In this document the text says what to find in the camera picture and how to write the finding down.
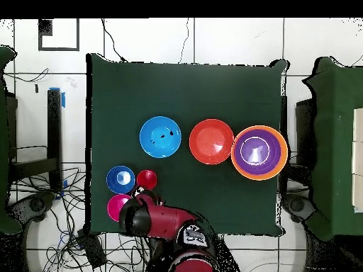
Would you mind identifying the green cloth neighbouring table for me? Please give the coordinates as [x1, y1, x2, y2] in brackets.
[301, 56, 363, 242]
[0, 45, 22, 234]

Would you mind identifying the red-orange bowl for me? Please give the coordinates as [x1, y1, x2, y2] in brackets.
[189, 118, 235, 166]

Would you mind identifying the small dark blue bowl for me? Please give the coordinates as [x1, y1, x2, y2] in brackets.
[106, 165, 136, 195]

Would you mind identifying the white box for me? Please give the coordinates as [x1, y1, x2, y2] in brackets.
[352, 174, 363, 213]
[352, 107, 363, 142]
[352, 141, 363, 176]

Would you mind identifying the large orange bowl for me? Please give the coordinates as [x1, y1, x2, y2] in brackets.
[230, 125, 289, 181]

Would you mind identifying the black stand post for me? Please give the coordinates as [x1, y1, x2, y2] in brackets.
[8, 88, 65, 192]

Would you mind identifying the blue cable bundle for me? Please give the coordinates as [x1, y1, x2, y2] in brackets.
[57, 229, 71, 251]

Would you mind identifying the purple bowl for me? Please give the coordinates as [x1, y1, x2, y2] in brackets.
[234, 129, 282, 176]

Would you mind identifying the red cup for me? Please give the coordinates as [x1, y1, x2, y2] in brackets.
[136, 169, 158, 191]

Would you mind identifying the black floor cable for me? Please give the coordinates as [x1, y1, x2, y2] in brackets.
[101, 18, 127, 62]

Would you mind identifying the small pink bowl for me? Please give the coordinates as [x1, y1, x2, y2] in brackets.
[106, 193, 133, 222]

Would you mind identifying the black square floor frame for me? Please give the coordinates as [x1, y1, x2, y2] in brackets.
[38, 18, 80, 52]

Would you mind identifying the light blue bowl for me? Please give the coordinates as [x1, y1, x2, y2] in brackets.
[139, 115, 182, 159]

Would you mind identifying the black power adapter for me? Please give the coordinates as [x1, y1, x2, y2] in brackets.
[77, 232, 108, 268]

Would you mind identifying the dark green table cloth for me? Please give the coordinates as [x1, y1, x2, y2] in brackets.
[85, 53, 290, 237]

